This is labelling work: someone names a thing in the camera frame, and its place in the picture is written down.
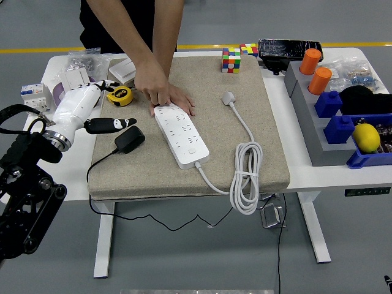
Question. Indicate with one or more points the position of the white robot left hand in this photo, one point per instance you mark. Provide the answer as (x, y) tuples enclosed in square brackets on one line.
[(76, 104)]

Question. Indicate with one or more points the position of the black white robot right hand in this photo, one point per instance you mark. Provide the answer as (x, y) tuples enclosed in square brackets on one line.
[(389, 281)]

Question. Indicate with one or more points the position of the person's right hand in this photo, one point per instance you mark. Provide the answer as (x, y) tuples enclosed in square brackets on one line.
[(151, 79)]

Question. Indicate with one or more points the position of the person's left hand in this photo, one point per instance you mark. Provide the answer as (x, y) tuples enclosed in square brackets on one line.
[(182, 99)]

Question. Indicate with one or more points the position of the white power strip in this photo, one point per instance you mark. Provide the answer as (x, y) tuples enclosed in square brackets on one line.
[(183, 137)]

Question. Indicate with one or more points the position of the black plug adapter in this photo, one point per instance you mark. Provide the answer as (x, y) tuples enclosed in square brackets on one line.
[(130, 139)]

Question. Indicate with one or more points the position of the person's left forearm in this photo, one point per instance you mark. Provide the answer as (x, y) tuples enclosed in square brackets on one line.
[(168, 30)]

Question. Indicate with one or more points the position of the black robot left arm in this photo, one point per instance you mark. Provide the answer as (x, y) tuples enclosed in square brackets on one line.
[(27, 196)]

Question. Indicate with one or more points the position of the person's right forearm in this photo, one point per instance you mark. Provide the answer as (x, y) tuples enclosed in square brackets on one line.
[(122, 27)]

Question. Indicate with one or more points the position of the dark circuit board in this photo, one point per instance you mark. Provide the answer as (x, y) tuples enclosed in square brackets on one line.
[(386, 131)]

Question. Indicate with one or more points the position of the purple bowl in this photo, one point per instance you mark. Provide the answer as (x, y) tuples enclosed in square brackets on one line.
[(58, 93)]

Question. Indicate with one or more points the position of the yellow tape measure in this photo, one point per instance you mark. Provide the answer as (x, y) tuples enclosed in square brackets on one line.
[(121, 96)]

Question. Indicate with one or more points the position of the clear bag of screws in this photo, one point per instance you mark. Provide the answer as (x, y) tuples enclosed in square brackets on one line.
[(81, 62)]

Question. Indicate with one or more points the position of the white circuit breaker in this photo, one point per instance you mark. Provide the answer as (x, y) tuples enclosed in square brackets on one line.
[(33, 98)]

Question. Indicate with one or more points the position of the grey-brown mat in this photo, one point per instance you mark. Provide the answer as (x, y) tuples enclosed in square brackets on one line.
[(214, 137)]

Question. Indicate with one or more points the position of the colourful puzzle cube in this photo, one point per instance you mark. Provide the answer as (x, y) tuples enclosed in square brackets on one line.
[(231, 61), (249, 50)]

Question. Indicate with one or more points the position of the white table leg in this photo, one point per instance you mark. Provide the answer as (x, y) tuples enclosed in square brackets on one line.
[(315, 232), (104, 245)]

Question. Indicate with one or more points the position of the black table control panel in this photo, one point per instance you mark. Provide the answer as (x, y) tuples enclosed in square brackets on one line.
[(367, 191)]

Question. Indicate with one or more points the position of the black plastic-wrapped box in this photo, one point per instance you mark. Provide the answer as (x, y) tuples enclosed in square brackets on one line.
[(284, 49)]

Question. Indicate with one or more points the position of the blue plastic bin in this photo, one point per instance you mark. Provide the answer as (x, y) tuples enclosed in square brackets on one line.
[(361, 160)]

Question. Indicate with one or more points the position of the grey stepped block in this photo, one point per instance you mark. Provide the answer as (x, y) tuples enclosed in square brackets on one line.
[(309, 122)]

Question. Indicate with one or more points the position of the clear acrylic block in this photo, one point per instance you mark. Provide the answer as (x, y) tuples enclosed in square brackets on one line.
[(271, 216), (269, 197)]

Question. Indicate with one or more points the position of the orange cylinder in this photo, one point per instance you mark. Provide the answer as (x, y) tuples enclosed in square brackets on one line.
[(319, 81), (310, 61)]

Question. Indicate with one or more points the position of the blue block with knob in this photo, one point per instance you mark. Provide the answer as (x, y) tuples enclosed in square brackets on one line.
[(338, 131), (327, 105)]

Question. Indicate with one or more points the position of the yellow lemon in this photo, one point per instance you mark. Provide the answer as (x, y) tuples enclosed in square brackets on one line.
[(366, 137)]

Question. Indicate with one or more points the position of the clear bag of parts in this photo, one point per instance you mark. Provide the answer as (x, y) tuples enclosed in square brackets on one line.
[(355, 73)]

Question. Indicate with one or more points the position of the black cloth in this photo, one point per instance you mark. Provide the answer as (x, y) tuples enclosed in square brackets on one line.
[(364, 99)]

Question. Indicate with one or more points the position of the white switch panel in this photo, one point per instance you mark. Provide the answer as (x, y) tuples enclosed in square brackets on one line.
[(75, 78)]

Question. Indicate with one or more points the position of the white wall switch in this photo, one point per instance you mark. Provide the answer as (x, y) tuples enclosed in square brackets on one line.
[(122, 72)]

